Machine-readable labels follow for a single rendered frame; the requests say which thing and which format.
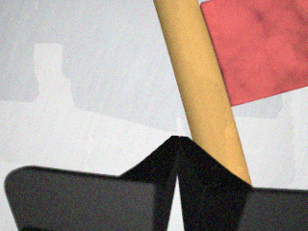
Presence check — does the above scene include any long tan scraper with black blade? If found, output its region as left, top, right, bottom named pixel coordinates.
left=153, top=0, right=252, bottom=186

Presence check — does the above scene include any red rectangular block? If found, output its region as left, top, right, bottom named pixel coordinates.
left=200, top=0, right=308, bottom=107

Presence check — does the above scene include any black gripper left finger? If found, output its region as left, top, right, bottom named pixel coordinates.
left=4, top=136, right=181, bottom=231

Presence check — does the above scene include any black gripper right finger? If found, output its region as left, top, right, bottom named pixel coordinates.
left=178, top=136, right=308, bottom=231

